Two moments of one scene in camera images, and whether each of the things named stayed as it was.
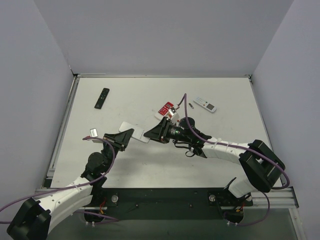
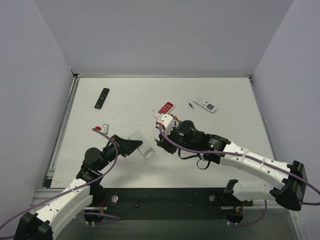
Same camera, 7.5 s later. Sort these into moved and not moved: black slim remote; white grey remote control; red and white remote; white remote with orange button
Moved: white grey remote control
Not moved: white remote with orange button; red and white remote; black slim remote
